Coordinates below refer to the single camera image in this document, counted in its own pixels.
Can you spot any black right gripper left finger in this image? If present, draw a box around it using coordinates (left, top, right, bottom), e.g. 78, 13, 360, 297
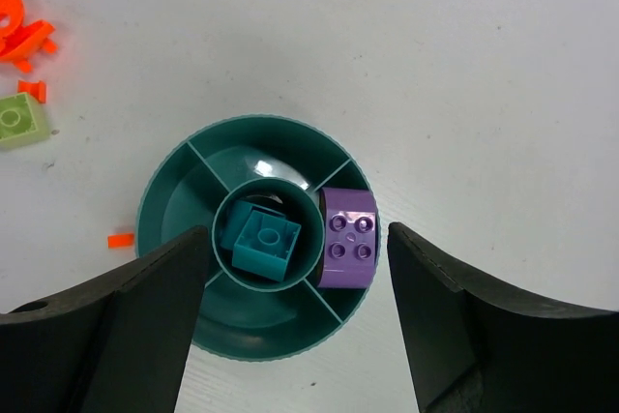
1, 226, 210, 412

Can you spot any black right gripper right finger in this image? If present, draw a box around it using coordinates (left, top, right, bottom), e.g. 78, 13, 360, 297
387, 222, 618, 412

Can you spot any purple curved lego brick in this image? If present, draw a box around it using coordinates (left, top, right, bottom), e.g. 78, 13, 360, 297
318, 188, 378, 289

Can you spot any teal square lego brick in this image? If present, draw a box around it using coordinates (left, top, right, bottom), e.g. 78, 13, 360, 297
232, 207, 301, 282

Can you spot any teal frog lotus lego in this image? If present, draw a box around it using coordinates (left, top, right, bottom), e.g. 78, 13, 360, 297
220, 200, 285, 251

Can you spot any orange clip lego piece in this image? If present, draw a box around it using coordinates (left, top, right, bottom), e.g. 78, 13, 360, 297
107, 233, 134, 249

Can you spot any teal round divided container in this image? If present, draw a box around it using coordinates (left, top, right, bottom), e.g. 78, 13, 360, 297
135, 115, 373, 362

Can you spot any lime green square lego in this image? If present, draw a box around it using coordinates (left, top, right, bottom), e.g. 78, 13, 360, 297
0, 92, 50, 151

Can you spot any orange curved small lego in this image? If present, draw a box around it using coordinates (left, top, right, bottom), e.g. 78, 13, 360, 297
17, 80, 47, 103

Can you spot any orange funnel lego piece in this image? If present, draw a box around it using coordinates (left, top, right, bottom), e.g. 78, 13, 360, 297
1, 0, 58, 74

